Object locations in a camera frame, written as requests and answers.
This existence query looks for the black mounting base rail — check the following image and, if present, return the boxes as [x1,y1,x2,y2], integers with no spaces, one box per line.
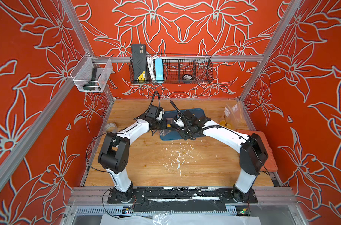
[107,187,258,205]

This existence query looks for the white coiled cable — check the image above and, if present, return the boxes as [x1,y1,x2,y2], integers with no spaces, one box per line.
[146,55,157,82]

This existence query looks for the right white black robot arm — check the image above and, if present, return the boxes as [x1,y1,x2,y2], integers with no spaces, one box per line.
[167,101,269,203]

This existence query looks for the clear bag yellow dog print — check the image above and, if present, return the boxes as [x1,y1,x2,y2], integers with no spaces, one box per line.
[230,101,242,124]

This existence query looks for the teal plastic tray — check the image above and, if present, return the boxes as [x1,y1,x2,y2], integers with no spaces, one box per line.
[160,108,205,141]

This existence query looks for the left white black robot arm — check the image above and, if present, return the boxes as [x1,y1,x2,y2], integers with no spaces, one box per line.
[98,91,166,203]

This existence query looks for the clear zip bag white labels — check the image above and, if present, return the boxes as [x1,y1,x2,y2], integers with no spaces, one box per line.
[160,118,177,137]

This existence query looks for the clear tape roll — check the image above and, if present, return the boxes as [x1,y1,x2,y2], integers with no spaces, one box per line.
[104,122,118,133]

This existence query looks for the light blue box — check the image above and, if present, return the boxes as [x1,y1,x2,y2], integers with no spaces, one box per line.
[155,58,164,82]

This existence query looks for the dark green tool handle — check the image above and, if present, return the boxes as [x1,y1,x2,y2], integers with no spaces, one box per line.
[83,67,97,91]

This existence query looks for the orange plastic tool case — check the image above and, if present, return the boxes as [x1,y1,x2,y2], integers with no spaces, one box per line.
[238,130,278,173]

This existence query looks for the clear acrylic wall bin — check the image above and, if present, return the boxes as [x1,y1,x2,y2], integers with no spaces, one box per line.
[71,52,113,93]

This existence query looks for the black box yellow label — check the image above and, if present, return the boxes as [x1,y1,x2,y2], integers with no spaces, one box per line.
[131,44,148,83]

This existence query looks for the black wire wall basket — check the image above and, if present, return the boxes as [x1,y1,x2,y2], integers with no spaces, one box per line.
[129,54,214,84]

